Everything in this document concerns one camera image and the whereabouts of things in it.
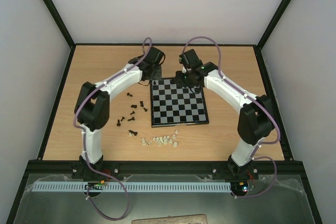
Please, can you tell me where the light blue cable duct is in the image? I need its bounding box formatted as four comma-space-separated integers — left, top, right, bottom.
31, 182, 232, 193

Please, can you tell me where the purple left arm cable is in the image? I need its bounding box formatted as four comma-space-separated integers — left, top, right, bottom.
72, 37, 131, 220

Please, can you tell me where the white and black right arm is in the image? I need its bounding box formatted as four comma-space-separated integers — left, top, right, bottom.
175, 49, 279, 178

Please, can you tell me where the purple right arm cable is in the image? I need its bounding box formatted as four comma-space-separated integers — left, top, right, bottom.
182, 36, 281, 199

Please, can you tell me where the black and grey chessboard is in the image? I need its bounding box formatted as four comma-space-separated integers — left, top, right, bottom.
150, 78, 209, 127

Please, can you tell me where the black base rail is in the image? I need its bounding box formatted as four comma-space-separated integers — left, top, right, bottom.
24, 160, 305, 181

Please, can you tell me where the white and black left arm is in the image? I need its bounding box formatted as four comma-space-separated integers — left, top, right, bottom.
73, 47, 165, 174

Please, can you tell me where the white chess pieces cluster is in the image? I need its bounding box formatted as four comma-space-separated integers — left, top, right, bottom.
152, 134, 177, 146

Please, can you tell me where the black enclosure frame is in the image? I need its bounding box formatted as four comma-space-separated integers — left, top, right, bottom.
5, 0, 336, 224

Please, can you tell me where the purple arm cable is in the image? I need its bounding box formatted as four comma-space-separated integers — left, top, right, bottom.
72, 37, 131, 220
182, 36, 281, 199

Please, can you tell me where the small circuit board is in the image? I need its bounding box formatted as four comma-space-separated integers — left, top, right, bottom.
236, 180, 255, 192

